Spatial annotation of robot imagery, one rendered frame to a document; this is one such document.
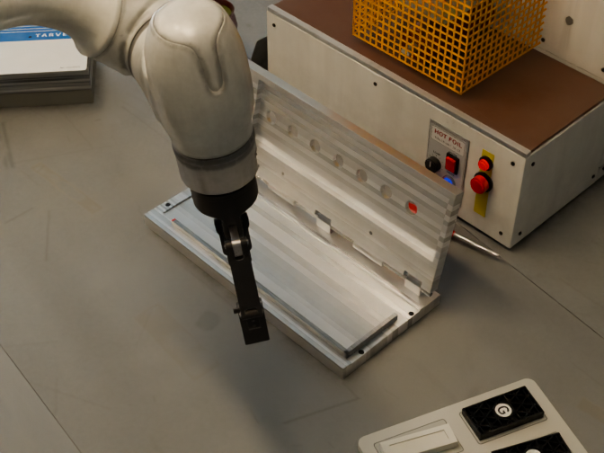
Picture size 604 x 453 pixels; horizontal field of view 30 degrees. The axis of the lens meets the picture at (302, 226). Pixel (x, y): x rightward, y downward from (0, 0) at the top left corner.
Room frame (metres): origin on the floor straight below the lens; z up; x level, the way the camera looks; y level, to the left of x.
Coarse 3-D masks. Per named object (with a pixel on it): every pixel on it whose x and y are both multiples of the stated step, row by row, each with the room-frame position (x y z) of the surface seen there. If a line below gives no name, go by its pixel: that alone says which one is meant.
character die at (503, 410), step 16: (496, 400) 0.95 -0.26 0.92; (512, 400) 0.95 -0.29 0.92; (528, 400) 0.95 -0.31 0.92; (464, 416) 0.93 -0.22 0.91; (480, 416) 0.92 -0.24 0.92; (496, 416) 0.92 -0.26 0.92; (512, 416) 0.92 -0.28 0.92; (528, 416) 0.92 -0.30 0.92; (480, 432) 0.90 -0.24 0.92; (496, 432) 0.90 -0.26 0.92
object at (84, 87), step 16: (0, 80) 1.62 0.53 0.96; (16, 80) 1.63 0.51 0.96; (32, 80) 1.63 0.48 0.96; (48, 80) 1.63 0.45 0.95; (64, 80) 1.63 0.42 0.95; (80, 80) 1.64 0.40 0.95; (0, 96) 1.62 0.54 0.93; (16, 96) 1.62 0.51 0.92; (32, 96) 1.63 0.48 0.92; (48, 96) 1.63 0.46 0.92; (64, 96) 1.63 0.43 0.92; (80, 96) 1.63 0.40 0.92
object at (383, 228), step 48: (288, 96) 1.38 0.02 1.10; (288, 144) 1.38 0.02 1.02; (336, 144) 1.32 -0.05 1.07; (384, 144) 1.26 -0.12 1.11; (288, 192) 1.34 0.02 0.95; (336, 192) 1.29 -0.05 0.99; (384, 192) 1.25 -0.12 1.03; (432, 192) 1.19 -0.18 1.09; (384, 240) 1.20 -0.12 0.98; (432, 240) 1.16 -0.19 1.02; (432, 288) 1.13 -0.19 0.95
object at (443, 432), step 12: (420, 432) 0.90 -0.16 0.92; (432, 432) 0.90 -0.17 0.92; (444, 432) 0.90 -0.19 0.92; (384, 444) 0.88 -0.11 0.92; (396, 444) 0.88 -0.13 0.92; (408, 444) 0.88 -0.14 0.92; (420, 444) 0.88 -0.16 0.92; (432, 444) 0.88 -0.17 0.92; (444, 444) 0.88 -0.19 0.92; (456, 444) 0.88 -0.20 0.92
